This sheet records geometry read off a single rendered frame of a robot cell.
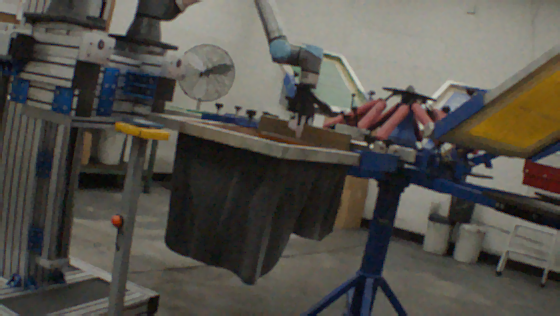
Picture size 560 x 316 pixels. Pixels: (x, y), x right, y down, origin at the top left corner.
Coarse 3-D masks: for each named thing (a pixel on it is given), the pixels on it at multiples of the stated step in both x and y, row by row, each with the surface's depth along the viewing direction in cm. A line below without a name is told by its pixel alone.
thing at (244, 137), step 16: (176, 128) 204; (192, 128) 200; (208, 128) 196; (224, 128) 242; (240, 128) 250; (240, 144) 188; (256, 144) 185; (272, 144) 182; (320, 160) 198; (336, 160) 206; (352, 160) 215
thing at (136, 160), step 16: (128, 128) 183; (144, 128) 185; (144, 144) 189; (128, 160) 189; (144, 160) 190; (128, 176) 189; (128, 192) 188; (128, 208) 188; (128, 224) 190; (128, 240) 191; (128, 256) 192; (112, 272) 192; (112, 288) 192; (112, 304) 192
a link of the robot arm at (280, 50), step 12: (264, 0) 224; (264, 12) 224; (276, 12) 225; (264, 24) 225; (276, 24) 224; (276, 36) 224; (276, 48) 222; (288, 48) 222; (276, 60) 226; (288, 60) 230
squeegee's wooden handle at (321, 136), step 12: (264, 120) 248; (276, 120) 245; (288, 120) 242; (276, 132) 244; (288, 132) 241; (312, 132) 235; (324, 132) 232; (336, 132) 229; (324, 144) 232; (336, 144) 229; (348, 144) 228
